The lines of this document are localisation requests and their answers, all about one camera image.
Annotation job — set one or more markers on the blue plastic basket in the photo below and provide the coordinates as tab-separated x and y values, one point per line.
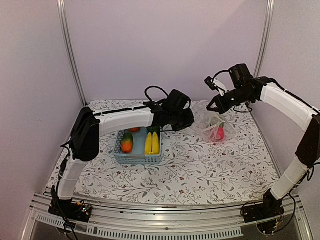
137	155

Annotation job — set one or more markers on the green toy watermelon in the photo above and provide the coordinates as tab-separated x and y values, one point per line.
215	121

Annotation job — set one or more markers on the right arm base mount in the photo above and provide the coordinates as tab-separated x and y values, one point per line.
269	208

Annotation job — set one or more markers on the yellow toy banana bunch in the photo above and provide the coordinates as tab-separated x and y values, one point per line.
152	144

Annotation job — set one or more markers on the left aluminium frame post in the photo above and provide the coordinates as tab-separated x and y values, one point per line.
61	6

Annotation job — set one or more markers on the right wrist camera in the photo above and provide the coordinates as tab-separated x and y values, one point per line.
215	85

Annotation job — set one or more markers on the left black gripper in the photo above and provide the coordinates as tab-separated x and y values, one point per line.
190	119

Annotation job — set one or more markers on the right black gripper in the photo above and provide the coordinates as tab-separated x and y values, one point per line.
220	104

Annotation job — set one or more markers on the aluminium front rail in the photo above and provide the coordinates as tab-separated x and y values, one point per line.
116	220

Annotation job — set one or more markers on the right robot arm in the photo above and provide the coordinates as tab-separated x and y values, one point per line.
307	118

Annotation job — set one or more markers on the green orange toy mango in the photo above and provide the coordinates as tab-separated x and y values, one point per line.
127	143

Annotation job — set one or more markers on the orange toy fruit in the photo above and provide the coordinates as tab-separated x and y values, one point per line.
134	130

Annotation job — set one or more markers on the floral tablecloth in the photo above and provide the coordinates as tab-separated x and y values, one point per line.
192	171

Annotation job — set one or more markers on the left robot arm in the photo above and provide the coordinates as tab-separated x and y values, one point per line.
83	145

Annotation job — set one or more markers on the clear zip top bag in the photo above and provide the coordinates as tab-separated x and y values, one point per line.
200	126

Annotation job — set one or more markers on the red toy apple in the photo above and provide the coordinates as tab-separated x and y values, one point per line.
218	134

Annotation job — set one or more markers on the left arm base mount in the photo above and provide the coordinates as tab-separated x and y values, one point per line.
68	209

